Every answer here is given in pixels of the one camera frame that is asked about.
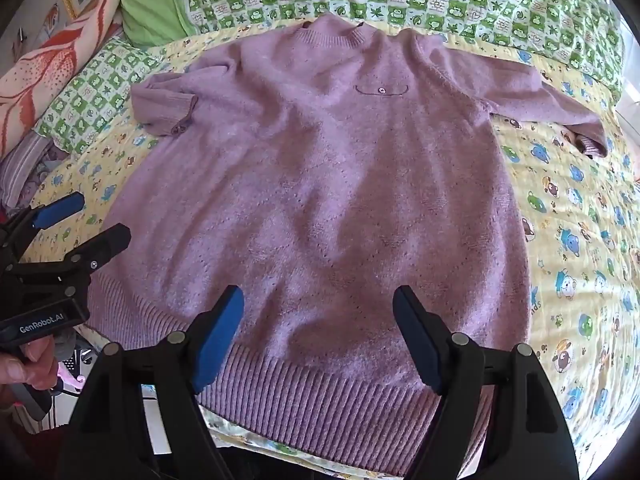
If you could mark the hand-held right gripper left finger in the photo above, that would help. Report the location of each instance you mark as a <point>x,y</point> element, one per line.
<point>220,340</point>

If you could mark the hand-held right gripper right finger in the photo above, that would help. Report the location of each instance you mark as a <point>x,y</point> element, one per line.
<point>416,340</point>

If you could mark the plain green pillow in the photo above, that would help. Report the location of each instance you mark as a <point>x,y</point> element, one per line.
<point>150,0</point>

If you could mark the purple knitted sweater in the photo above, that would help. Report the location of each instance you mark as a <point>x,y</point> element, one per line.
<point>320,185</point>

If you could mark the green frog checkered pillow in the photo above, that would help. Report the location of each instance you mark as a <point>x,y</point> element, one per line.
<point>95,100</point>

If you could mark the person's left hand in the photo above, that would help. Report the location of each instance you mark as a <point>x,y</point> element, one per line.
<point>25,367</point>

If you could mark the grey striped cloth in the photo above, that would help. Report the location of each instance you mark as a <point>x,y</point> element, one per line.
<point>20,170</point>

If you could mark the yellow bear printed blanket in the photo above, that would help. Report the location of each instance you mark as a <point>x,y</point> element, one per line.
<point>575,260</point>

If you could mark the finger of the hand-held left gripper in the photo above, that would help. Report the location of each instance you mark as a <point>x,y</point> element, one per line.
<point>102,247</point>
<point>55,211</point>

